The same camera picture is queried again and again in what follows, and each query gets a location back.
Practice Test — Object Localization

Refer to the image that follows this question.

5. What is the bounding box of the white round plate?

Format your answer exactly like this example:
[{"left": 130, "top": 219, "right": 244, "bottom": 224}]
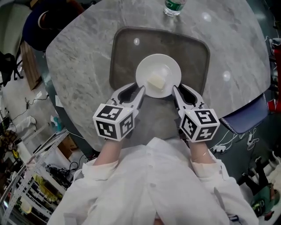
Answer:
[{"left": 135, "top": 54, "right": 182, "bottom": 99}]

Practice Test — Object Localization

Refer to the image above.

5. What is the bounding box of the person's right forearm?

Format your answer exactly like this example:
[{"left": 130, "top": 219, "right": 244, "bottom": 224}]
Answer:
[{"left": 186, "top": 140, "right": 217, "bottom": 168}]

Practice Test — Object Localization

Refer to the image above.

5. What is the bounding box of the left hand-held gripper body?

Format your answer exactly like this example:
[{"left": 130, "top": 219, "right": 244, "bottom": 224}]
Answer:
[{"left": 93, "top": 100, "right": 140, "bottom": 141}]

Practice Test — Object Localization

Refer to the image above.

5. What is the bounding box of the person's left forearm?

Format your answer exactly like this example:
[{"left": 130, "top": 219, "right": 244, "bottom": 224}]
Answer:
[{"left": 92, "top": 138, "right": 123, "bottom": 170}]

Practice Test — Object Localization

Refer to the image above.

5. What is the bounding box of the red-clothed table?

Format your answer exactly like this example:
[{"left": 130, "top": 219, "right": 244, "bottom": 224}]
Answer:
[{"left": 267, "top": 37, "right": 281, "bottom": 114}]

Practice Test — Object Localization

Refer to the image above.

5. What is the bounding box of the perforated metal shelf rack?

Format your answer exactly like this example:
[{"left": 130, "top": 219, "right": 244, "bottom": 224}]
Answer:
[{"left": 0, "top": 129, "right": 74, "bottom": 225}]

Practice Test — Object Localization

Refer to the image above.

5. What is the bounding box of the dark grey chair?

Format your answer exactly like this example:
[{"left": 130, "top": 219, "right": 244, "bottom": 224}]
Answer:
[{"left": 220, "top": 93, "right": 270, "bottom": 135}]

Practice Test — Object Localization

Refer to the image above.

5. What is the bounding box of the wooden board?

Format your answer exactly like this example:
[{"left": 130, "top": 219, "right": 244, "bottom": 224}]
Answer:
[{"left": 19, "top": 40, "right": 43, "bottom": 91}]

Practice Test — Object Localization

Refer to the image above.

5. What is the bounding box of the black office chair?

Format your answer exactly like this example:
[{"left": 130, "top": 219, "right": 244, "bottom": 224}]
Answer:
[{"left": 0, "top": 52, "right": 24, "bottom": 87}]

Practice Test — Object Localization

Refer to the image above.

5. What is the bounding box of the clear plastic water bottle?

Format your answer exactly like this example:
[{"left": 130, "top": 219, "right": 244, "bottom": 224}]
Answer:
[{"left": 162, "top": 0, "right": 186, "bottom": 18}]

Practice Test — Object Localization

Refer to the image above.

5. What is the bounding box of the teal floor object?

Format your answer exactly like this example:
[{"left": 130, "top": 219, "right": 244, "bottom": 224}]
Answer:
[{"left": 50, "top": 115, "right": 63, "bottom": 132}]

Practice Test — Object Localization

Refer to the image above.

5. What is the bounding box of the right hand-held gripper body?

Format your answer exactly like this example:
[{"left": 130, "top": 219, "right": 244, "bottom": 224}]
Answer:
[{"left": 177, "top": 102, "right": 221, "bottom": 143}]

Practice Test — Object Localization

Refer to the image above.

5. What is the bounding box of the person's white shirt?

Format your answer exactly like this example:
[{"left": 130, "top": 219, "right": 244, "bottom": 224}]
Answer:
[{"left": 47, "top": 136, "right": 259, "bottom": 225}]

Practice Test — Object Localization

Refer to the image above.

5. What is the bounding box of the thin wrist bracelet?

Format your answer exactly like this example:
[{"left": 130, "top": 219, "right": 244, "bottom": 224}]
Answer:
[{"left": 191, "top": 150, "right": 208, "bottom": 161}]

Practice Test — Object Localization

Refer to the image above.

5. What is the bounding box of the transparent grey tray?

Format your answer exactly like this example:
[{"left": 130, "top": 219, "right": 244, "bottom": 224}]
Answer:
[{"left": 109, "top": 26, "right": 211, "bottom": 98}]

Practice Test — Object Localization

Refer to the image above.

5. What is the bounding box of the pale food piece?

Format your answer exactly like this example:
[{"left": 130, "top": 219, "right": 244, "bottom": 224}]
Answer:
[{"left": 147, "top": 74, "right": 166, "bottom": 91}]

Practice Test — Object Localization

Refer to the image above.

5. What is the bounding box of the cardboard box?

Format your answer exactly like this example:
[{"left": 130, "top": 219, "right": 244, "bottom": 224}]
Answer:
[{"left": 58, "top": 134, "right": 78, "bottom": 159}]

